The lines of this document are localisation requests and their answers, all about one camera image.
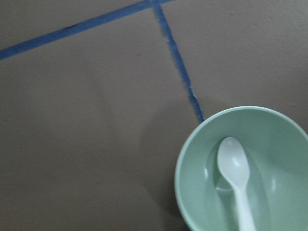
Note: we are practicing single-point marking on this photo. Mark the white plastic spoon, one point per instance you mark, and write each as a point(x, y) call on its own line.
point(233, 166)

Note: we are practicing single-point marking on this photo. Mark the green bowl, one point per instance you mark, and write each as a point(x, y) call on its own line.
point(277, 153)

